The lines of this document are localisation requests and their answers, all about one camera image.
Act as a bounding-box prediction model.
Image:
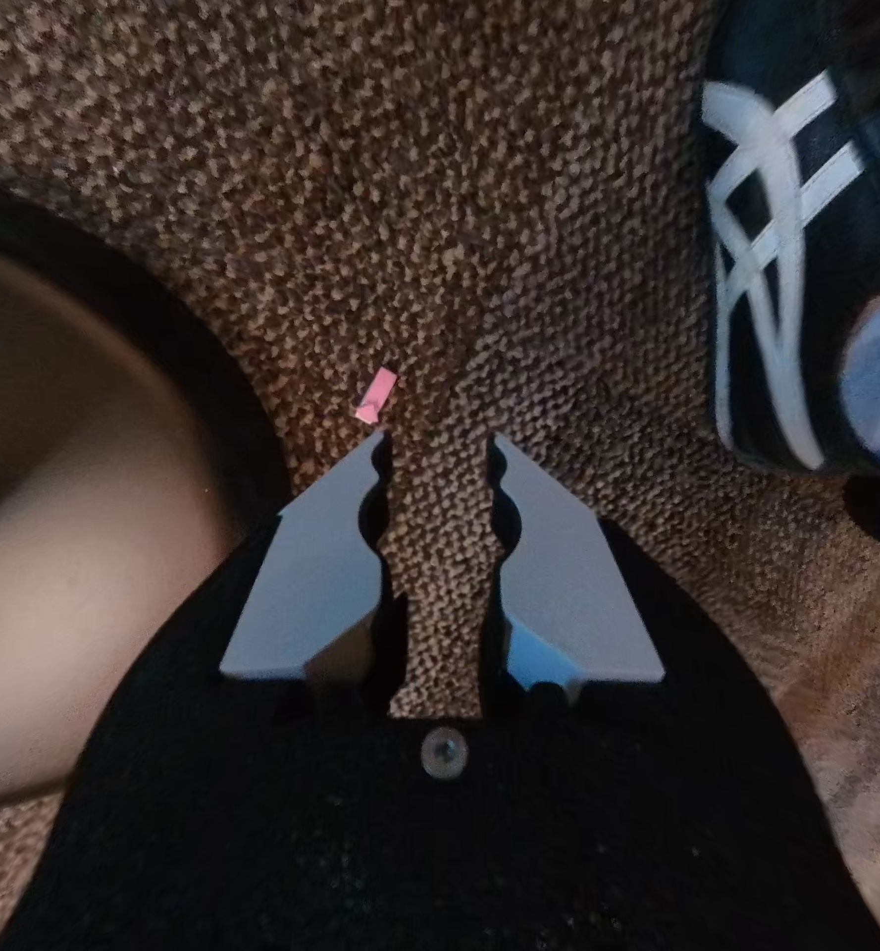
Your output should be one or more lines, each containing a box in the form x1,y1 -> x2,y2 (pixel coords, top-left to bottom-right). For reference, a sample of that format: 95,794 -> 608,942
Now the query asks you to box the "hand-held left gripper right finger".
480,433 -> 667,718

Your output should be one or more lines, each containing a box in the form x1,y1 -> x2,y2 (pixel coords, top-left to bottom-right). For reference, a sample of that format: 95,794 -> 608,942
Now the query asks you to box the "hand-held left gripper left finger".
219,429 -> 410,718

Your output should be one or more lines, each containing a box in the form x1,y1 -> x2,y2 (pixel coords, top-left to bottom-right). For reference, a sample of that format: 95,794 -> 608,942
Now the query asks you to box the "small pink lego brick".
355,365 -> 399,425

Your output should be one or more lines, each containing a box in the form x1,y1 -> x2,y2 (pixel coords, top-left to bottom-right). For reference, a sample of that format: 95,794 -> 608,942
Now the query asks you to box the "beige rounded object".
0,238 -> 244,811

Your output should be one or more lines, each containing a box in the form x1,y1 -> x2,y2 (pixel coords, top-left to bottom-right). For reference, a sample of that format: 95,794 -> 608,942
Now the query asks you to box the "black sneaker with white stripes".
700,0 -> 880,478

